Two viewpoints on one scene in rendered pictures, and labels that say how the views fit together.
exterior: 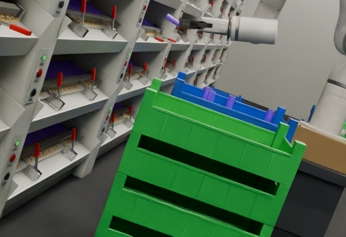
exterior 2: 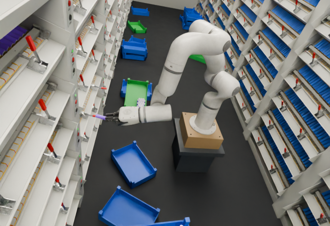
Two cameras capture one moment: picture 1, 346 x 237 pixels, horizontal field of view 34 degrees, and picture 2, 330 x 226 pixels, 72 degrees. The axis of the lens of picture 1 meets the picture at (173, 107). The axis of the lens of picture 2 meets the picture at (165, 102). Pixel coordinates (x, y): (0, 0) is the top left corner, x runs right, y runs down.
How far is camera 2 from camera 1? 1.37 m
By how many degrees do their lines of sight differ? 33
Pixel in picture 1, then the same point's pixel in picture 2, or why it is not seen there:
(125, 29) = (70, 154)
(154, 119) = not seen: outside the picture
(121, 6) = not seen: hidden behind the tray
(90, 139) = (76, 196)
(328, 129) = (206, 128)
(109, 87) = (75, 178)
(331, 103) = (206, 117)
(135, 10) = (71, 144)
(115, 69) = (74, 170)
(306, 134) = (194, 139)
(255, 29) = (157, 118)
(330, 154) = (208, 144)
